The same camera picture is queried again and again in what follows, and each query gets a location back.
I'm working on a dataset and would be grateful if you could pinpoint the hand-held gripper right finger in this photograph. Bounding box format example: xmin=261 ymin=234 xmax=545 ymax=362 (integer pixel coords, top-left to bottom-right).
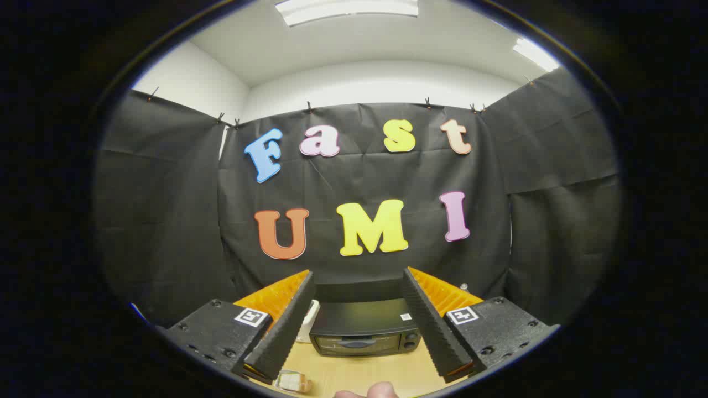
xmin=401 ymin=266 xmax=560 ymax=384

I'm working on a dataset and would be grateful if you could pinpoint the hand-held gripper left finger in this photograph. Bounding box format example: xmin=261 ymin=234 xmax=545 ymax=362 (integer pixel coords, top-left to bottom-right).
xmin=157 ymin=269 xmax=317 ymax=386

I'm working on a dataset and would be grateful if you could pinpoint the lettuce sandwich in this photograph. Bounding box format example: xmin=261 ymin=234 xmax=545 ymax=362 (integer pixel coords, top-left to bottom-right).
xmin=275 ymin=369 xmax=314 ymax=394

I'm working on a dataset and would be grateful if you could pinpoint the black toaster oven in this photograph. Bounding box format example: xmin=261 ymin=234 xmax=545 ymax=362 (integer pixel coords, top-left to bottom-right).
xmin=309 ymin=278 xmax=422 ymax=357

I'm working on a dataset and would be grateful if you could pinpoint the white bread toaster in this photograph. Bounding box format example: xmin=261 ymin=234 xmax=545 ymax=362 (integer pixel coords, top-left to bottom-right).
xmin=298 ymin=300 xmax=321 ymax=344

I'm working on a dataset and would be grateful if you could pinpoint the black backdrop cloth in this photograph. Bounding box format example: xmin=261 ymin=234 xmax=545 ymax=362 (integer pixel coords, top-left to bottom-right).
xmin=93 ymin=67 xmax=620 ymax=328

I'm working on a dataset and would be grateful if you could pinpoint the small ceiling light panel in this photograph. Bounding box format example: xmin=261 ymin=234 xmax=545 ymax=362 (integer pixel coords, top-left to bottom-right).
xmin=513 ymin=37 xmax=560 ymax=72

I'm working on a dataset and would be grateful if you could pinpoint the long ceiling light panel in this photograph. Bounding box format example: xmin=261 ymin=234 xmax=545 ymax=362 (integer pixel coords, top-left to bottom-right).
xmin=275 ymin=0 xmax=419 ymax=27

